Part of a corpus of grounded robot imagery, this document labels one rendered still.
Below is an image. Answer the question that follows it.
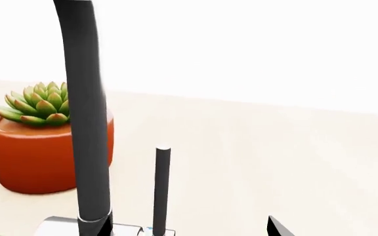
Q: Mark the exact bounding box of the black faucet spout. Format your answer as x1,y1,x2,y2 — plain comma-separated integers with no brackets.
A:
52,0,114,236

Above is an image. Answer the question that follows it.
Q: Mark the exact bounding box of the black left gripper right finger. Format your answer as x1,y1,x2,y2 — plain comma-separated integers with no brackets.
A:
267,214,295,236

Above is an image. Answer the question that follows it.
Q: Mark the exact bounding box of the succulent in orange pot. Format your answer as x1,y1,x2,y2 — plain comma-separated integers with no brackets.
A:
0,81,115,195

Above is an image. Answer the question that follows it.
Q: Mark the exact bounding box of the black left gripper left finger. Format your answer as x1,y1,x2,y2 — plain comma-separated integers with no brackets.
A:
96,214,114,236

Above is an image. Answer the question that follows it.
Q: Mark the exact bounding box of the black faucet lever handle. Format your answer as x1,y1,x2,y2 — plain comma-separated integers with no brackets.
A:
152,146,173,236

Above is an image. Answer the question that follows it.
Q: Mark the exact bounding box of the chrome faucet base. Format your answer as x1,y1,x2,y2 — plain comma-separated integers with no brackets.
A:
35,216,177,236

